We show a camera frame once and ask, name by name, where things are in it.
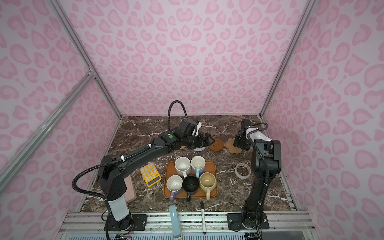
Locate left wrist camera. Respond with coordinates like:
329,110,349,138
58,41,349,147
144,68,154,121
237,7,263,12
179,118,202,136

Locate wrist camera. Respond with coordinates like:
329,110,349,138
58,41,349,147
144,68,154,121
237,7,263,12
179,118,202,136
241,119,253,130

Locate brown wooden round coaster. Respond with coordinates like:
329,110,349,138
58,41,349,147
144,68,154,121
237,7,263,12
209,138,225,152

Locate black marker pen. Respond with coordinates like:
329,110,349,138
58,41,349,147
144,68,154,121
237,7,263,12
200,201,207,235

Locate grey blue round coaster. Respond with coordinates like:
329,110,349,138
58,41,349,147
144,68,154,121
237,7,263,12
194,147,206,152

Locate white speckled mug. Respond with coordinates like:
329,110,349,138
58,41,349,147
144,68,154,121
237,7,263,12
175,157,191,179

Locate cream yellow mug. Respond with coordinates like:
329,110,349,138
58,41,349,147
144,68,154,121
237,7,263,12
199,172,217,200

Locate white mug purple handle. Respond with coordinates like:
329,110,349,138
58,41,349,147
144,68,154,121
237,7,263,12
166,175,183,202

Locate light blue stapler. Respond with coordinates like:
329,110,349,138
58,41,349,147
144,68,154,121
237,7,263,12
169,204,183,240

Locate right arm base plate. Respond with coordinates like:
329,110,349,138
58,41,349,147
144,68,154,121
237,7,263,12
226,213,270,232

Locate brown paw shaped coaster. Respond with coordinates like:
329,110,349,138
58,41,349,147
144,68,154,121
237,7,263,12
226,138,242,154

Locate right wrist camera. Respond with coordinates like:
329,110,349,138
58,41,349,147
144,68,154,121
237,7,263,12
241,119,253,130

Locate black mug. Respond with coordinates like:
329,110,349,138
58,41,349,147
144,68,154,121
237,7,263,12
183,176,199,202

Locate light blue mug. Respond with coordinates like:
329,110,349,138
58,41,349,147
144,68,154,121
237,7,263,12
191,156,206,178

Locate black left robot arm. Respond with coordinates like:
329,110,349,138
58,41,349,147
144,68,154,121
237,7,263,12
98,131,215,222

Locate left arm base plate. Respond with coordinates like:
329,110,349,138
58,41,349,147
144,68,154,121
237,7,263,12
104,213,148,232

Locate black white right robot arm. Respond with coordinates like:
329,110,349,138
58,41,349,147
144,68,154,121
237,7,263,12
234,126,282,231

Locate clear tape roll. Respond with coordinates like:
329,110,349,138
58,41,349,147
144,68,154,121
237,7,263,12
235,163,252,180

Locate pink case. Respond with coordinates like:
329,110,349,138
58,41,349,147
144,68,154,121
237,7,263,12
124,175,137,203

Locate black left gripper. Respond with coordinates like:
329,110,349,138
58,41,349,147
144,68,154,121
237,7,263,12
183,131,217,150

